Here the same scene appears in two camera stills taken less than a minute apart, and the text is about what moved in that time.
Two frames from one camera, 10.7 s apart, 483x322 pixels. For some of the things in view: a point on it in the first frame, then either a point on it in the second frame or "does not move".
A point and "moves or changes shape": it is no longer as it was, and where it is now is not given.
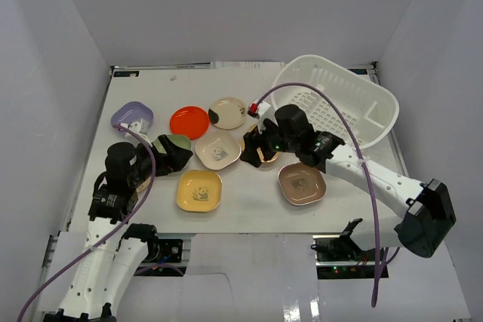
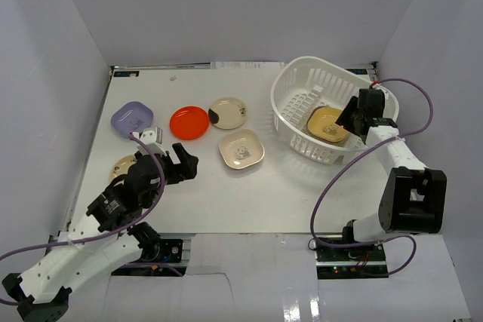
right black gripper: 250,154 to 344,119
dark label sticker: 125,73 does not move
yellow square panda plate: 198,191 to 321,124
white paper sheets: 247,65 does not move
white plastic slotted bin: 369,108 does not move
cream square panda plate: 216,149 moves or changes shape
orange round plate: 190,121 does not move
